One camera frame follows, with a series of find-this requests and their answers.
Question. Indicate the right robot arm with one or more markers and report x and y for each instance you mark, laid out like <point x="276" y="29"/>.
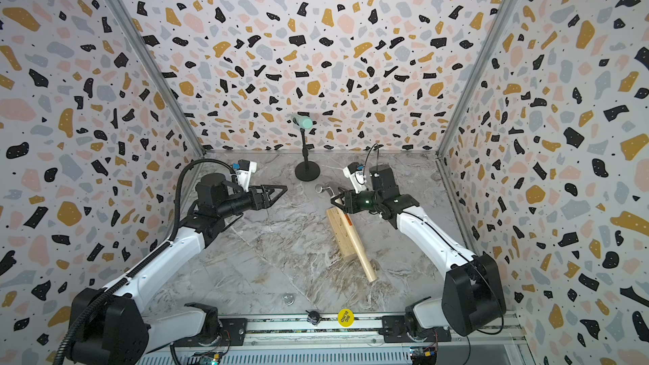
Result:
<point x="472" y="295"/>

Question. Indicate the yellow round sticker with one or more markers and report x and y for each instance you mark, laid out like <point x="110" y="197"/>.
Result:
<point x="345" y="318"/>

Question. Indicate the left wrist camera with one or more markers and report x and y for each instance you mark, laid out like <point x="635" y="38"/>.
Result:
<point x="244" y="170"/>

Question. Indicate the wooden handle claw hammer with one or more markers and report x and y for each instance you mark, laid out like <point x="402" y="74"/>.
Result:
<point x="367" y="267"/>

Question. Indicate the small clear disc on table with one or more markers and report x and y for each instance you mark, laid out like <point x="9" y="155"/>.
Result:
<point x="288" y="299"/>

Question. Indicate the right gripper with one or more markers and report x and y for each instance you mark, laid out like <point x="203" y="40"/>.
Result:
<point x="352" y="201"/>

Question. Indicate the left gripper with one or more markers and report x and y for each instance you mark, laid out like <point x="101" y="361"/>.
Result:
<point x="260" y="203"/>

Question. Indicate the wooden block with nails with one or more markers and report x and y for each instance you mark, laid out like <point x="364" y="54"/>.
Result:
<point x="345" y="233"/>

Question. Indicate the black knob on rail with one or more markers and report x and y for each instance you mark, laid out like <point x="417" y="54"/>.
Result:
<point x="313" y="317"/>

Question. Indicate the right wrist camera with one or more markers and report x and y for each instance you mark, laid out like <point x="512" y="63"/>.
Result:
<point x="355" y="173"/>

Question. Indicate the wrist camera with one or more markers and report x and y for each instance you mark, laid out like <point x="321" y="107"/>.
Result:
<point x="244" y="170"/>
<point x="355" y="173"/>

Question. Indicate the microphone on black stand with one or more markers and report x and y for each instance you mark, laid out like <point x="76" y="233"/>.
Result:
<point x="305" y="171"/>

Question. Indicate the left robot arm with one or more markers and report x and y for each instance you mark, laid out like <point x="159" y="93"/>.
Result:
<point x="108" y="325"/>

